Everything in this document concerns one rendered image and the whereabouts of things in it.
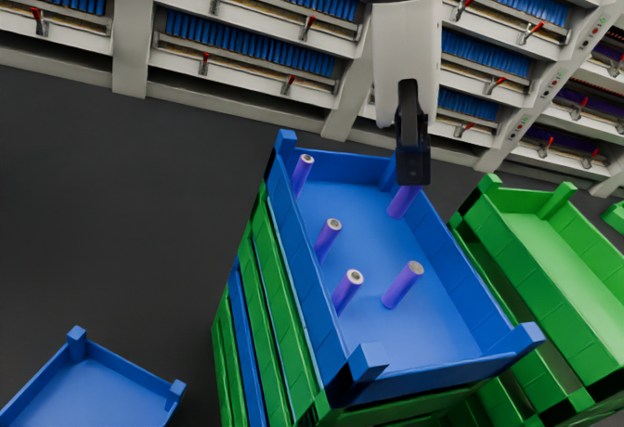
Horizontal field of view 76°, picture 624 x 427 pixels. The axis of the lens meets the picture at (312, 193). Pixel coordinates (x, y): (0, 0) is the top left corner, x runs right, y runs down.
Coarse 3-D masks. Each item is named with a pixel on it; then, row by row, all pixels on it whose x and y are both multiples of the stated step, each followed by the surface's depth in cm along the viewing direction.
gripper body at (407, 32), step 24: (360, 0) 31; (384, 0) 29; (408, 0) 28; (432, 0) 28; (384, 24) 29; (408, 24) 28; (432, 24) 28; (384, 48) 29; (408, 48) 29; (432, 48) 29; (384, 72) 30; (408, 72) 30; (432, 72) 30; (384, 96) 31; (432, 96) 30; (384, 120) 32; (432, 120) 32
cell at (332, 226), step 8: (328, 224) 41; (336, 224) 41; (320, 232) 42; (328, 232) 41; (336, 232) 41; (320, 240) 42; (328, 240) 42; (320, 248) 43; (328, 248) 43; (320, 256) 44; (320, 264) 45
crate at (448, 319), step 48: (288, 144) 49; (288, 192) 45; (336, 192) 56; (384, 192) 60; (288, 240) 45; (336, 240) 49; (384, 240) 52; (432, 240) 52; (384, 288) 46; (432, 288) 49; (480, 288) 44; (336, 336) 34; (384, 336) 41; (432, 336) 43; (480, 336) 44; (528, 336) 37; (336, 384) 33; (384, 384) 33; (432, 384) 37
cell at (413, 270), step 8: (408, 264) 41; (416, 264) 41; (400, 272) 42; (408, 272) 40; (416, 272) 40; (400, 280) 41; (408, 280) 41; (416, 280) 41; (392, 288) 42; (400, 288) 42; (408, 288) 41; (384, 296) 44; (392, 296) 43; (400, 296) 42; (384, 304) 44; (392, 304) 43
